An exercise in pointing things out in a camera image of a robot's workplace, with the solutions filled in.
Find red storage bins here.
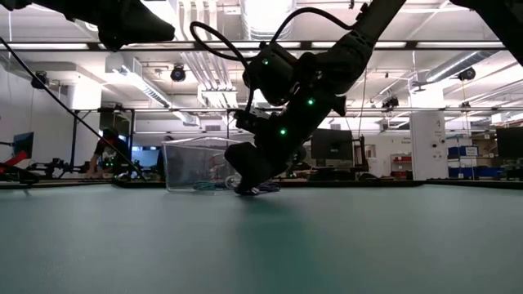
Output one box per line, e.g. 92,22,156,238
391,153,413,178

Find black ceiling camera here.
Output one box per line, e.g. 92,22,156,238
30,70,51,91
457,66,477,82
169,64,187,83

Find large dark monitor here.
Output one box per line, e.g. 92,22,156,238
495,126,523,161

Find person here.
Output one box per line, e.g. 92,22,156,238
83,127,133,181

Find blue black braided USB-C cable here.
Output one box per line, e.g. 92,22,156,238
191,180,230,193

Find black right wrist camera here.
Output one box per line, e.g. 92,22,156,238
234,106,273,135

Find blue screen monitor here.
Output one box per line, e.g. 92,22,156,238
11,131,36,161

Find black monitor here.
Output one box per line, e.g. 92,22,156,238
310,127,355,162

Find clear plastic container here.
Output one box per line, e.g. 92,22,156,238
161,136,247,194

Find blue storage bin shelf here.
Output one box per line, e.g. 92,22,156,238
446,144,508,180

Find red tool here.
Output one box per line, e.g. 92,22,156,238
0,149,32,175

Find purple braided USB-C cable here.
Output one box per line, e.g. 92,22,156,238
247,181,283,194

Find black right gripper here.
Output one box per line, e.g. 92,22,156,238
223,96,347,196

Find silver ventilation duct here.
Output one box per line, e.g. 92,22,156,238
412,49,501,89

